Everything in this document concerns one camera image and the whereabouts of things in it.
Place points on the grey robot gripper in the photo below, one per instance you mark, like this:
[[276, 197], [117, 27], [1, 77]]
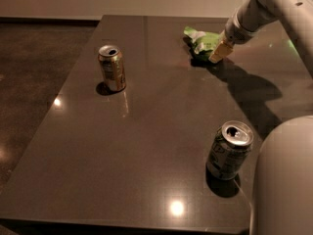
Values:
[[232, 33]]

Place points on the green rice chip bag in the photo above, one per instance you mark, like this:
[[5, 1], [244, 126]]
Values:
[[202, 43]]

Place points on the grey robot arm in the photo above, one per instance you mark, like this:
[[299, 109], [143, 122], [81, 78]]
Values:
[[282, 200]]

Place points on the green 7up can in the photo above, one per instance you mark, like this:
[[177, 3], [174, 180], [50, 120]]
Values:
[[232, 144]]

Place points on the gold soda can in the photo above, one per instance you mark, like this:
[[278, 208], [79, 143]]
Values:
[[111, 63]]

